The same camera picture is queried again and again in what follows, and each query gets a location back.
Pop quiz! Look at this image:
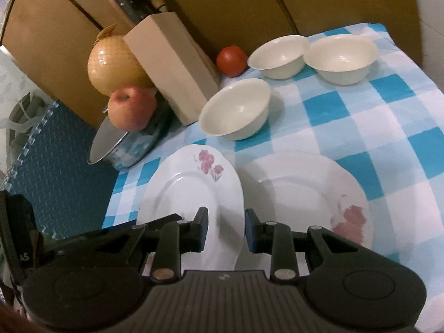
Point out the dark-handled knife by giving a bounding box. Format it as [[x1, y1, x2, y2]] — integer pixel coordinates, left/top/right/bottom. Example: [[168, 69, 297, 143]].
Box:
[[109, 0, 157, 30]]

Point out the leaf-patterned curtain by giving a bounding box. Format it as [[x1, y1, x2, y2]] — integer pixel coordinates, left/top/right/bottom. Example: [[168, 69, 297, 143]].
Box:
[[0, 52, 57, 188]]

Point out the steel pot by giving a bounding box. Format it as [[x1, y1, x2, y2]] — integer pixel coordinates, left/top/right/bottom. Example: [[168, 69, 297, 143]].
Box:
[[87, 107, 171, 170]]

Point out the wooden knife block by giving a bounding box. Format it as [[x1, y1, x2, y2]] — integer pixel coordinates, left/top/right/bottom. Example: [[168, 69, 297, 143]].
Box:
[[123, 12, 221, 126]]

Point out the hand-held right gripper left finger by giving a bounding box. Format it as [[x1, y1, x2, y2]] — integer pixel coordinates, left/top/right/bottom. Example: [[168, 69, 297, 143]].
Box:
[[46, 206, 209, 281]]

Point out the wooden cabinet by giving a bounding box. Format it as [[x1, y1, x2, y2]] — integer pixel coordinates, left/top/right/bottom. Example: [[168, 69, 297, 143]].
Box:
[[0, 0, 428, 130]]

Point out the red-yellow apple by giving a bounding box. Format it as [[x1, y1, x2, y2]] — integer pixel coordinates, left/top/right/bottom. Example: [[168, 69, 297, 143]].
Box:
[[108, 87, 157, 132]]

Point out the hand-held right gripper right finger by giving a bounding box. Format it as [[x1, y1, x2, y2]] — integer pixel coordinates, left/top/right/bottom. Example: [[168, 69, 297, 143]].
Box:
[[244, 208, 406, 281]]

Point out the glass pot lid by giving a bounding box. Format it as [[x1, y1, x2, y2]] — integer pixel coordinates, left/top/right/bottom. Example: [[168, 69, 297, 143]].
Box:
[[87, 116, 130, 165]]

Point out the cream bowl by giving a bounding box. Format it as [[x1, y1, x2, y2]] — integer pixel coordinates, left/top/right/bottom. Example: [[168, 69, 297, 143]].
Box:
[[304, 35, 379, 85], [198, 78, 272, 141], [247, 35, 310, 80]]

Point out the red tomato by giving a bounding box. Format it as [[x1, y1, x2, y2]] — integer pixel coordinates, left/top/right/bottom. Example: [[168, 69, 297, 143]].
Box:
[[216, 45, 248, 77]]

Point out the small white pink-flower plate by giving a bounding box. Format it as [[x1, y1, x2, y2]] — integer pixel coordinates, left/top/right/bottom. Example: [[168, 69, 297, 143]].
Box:
[[136, 145, 246, 271]]

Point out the large white red-flower plate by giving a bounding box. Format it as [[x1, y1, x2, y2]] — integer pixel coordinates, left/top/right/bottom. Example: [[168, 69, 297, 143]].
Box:
[[239, 150, 375, 251]]

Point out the blue white checkered tablecloth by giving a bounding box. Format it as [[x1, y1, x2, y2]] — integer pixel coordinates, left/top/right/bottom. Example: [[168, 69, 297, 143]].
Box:
[[102, 22, 444, 332]]

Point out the yellow pomelo in net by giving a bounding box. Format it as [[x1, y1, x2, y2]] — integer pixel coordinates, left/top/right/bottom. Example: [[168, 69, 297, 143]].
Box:
[[87, 24, 157, 98]]

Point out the teal foam mat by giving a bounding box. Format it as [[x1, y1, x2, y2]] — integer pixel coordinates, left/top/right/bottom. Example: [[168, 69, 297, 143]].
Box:
[[7, 99, 123, 241]]

